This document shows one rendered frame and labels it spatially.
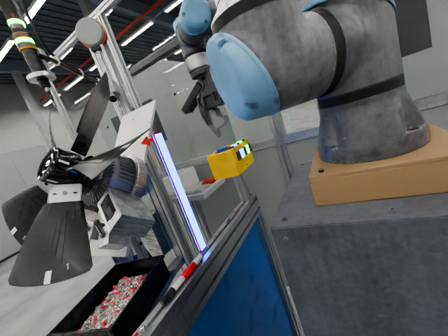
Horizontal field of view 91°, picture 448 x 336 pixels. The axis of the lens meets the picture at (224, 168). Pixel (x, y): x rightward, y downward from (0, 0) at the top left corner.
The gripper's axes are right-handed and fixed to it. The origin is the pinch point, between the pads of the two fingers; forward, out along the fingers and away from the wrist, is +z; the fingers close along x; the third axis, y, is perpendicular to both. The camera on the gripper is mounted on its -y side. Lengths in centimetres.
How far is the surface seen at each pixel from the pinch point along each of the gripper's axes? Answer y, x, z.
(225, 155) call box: 2.4, -3.5, 7.1
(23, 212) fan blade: -66, -36, 4
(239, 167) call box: 5.1, -1.7, 12.7
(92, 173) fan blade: -14.7, -35.5, -2.0
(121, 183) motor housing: -35.6, -16.0, 5.5
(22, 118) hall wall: -1249, 464, -322
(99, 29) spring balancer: -71, 34, -74
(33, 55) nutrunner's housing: -34, -25, -38
